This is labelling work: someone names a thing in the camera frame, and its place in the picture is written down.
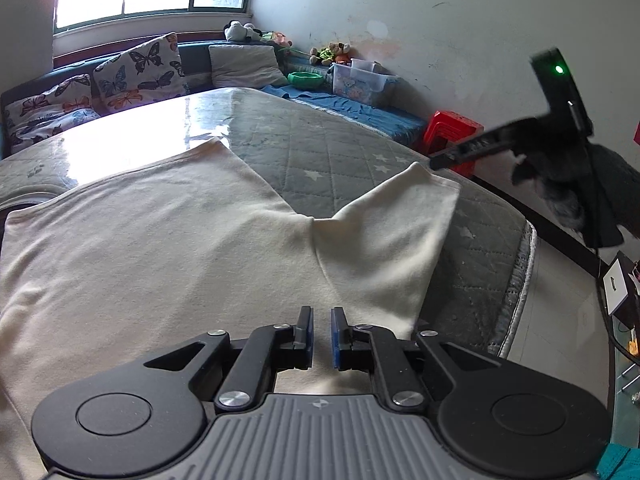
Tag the blue corner sofa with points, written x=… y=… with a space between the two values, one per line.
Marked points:
x=195 y=63

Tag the brown plush toy pile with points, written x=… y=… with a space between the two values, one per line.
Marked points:
x=332 y=53

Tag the beige plain cushion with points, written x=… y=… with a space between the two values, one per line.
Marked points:
x=244 y=66

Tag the black white plush toy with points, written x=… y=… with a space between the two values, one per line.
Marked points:
x=237 y=32

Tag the small butterfly cushion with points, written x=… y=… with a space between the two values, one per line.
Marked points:
x=37 y=118

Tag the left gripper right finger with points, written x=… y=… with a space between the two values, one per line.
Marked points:
x=401 y=373

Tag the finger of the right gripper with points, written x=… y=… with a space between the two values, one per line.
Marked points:
x=450 y=157

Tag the green plastic bowl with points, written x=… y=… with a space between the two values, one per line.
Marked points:
x=301 y=80

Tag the large butterfly cushion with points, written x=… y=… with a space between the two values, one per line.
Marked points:
x=148 y=73

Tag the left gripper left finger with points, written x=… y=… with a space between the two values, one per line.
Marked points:
x=248 y=368

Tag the blue blanket on sofa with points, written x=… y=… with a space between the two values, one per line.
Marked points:
x=397 y=125

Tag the grey quilted table cover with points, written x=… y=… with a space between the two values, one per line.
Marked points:
x=318 y=162

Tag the clear plastic storage box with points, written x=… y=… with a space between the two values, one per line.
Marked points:
x=363 y=86

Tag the cream t-shirt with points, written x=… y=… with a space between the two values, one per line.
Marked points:
x=144 y=260

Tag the red plastic stool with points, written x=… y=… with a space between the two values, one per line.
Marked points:
x=445 y=128

